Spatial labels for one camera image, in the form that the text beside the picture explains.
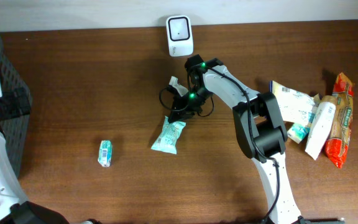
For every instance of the green tissue pack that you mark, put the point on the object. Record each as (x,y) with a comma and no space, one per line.
(298,132)

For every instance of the white barcode scanner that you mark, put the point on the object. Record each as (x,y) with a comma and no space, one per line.
(179,36)

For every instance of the orange spaghetti packet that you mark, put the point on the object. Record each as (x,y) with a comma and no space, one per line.
(337,144)

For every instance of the teal wipes packet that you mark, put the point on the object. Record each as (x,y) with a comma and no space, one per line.
(166,141)

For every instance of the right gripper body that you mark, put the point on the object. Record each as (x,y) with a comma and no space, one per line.
(194,99)

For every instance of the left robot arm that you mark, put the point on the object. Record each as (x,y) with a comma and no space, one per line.
(14,204)

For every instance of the white cream tube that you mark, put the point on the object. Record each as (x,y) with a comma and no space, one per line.
(321,126)

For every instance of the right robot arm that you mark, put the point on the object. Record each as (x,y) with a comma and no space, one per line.
(259,126)

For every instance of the dark grey plastic basket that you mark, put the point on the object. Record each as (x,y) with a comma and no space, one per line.
(17,99)

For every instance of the small teal gum box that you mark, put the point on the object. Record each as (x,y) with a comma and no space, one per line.
(105,153)

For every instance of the cream yellow snack bag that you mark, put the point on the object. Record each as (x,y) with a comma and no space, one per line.
(295,106)

